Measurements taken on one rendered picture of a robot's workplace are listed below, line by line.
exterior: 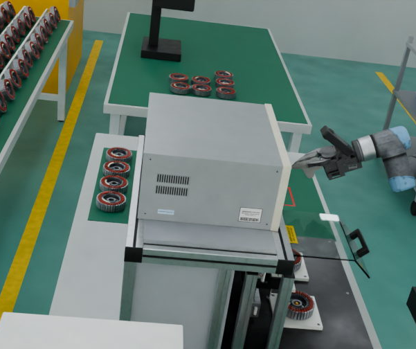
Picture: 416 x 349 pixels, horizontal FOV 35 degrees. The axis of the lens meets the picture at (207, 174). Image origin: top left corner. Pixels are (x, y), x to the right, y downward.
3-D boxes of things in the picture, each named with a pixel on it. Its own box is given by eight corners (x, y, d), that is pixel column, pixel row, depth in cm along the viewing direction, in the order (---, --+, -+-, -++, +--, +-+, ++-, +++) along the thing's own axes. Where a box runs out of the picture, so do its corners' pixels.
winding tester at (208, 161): (260, 160, 222) (270, 103, 212) (277, 231, 183) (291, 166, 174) (144, 149, 218) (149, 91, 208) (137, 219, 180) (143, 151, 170)
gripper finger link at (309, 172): (296, 184, 206) (325, 175, 205) (291, 168, 204) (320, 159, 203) (295, 179, 209) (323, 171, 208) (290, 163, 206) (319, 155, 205)
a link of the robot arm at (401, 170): (427, 182, 206) (417, 148, 206) (409, 190, 198) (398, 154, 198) (405, 187, 211) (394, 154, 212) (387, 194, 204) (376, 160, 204)
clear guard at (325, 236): (350, 232, 210) (355, 216, 207) (369, 278, 188) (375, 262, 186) (249, 223, 206) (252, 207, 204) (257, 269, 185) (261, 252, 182)
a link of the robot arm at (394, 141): (414, 149, 199) (405, 122, 200) (378, 160, 201) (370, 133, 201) (409, 150, 207) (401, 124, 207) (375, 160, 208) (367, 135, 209)
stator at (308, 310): (309, 299, 213) (311, 290, 211) (315, 323, 203) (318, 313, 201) (275, 296, 212) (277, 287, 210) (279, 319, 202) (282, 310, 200)
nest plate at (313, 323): (313, 298, 215) (314, 296, 215) (322, 330, 202) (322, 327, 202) (268, 295, 214) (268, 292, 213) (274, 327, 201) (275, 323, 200)
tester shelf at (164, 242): (262, 158, 234) (264, 147, 232) (291, 275, 174) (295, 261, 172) (138, 146, 229) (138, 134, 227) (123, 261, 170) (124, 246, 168)
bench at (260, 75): (254, 117, 548) (269, 28, 513) (286, 242, 385) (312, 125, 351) (120, 102, 538) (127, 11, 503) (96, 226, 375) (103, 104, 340)
